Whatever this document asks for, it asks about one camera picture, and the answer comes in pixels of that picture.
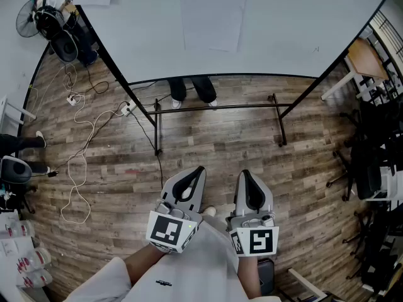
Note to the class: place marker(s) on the person's right white shoe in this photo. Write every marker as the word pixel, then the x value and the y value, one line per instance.
pixel 209 211

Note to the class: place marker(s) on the dark grey case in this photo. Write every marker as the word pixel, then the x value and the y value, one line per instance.
pixel 267 275

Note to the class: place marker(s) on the person's white shoe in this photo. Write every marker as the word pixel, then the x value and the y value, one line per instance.
pixel 209 211
pixel 186 193

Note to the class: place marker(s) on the black standing fan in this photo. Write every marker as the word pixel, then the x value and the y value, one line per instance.
pixel 26 20

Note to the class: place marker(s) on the person's right forearm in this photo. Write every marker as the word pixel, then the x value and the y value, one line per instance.
pixel 248 275

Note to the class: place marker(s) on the person's left white shoe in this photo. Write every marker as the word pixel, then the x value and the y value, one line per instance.
pixel 186 193

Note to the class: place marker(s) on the person's left forearm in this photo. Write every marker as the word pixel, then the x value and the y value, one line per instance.
pixel 141 263

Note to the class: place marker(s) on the black power adapter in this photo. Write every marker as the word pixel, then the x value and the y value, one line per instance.
pixel 52 174

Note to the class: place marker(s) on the clear bottle red label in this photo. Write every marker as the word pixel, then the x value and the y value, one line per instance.
pixel 36 258
pixel 36 278
pixel 19 228

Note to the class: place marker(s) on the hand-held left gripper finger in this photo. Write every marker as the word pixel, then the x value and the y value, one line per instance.
pixel 198 197
pixel 168 189

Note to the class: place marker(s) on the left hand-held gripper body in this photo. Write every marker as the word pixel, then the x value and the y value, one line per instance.
pixel 165 231

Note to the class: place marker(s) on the white power strip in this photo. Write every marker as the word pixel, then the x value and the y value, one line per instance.
pixel 128 107
pixel 72 100

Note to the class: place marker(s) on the white metal frame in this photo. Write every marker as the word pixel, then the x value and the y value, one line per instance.
pixel 307 283

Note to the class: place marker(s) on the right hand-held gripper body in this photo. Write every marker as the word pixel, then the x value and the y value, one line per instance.
pixel 258 239

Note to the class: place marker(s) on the person's white shirt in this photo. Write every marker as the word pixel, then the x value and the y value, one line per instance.
pixel 195 263

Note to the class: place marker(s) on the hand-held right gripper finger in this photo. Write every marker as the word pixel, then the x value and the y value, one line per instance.
pixel 267 201
pixel 240 197

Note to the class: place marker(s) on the black office chair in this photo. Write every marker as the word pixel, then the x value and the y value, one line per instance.
pixel 381 256
pixel 362 168

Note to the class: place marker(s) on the black metal railing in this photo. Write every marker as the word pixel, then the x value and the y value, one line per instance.
pixel 388 30

